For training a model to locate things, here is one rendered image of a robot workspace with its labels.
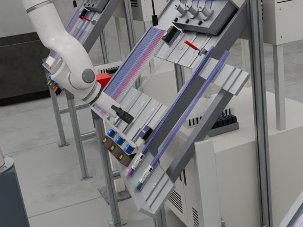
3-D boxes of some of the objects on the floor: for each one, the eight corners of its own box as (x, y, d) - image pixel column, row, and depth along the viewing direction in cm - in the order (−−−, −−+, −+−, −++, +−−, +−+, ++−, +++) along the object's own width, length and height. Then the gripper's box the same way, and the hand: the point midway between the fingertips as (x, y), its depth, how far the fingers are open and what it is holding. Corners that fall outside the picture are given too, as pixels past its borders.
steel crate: (55, 79, 630) (45, 29, 608) (63, 96, 539) (52, 38, 516) (-5, 91, 610) (-18, 40, 588) (-7, 111, 519) (-22, 51, 496)
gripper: (105, 87, 149) (145, 116, 157) (92, 81, 162) (129, 108, 171) (92, 105, 148) (133, 133, 157) (80, 98, 162) (118, 124, 170)
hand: (127, 117), depth 163 cm, fingers closed
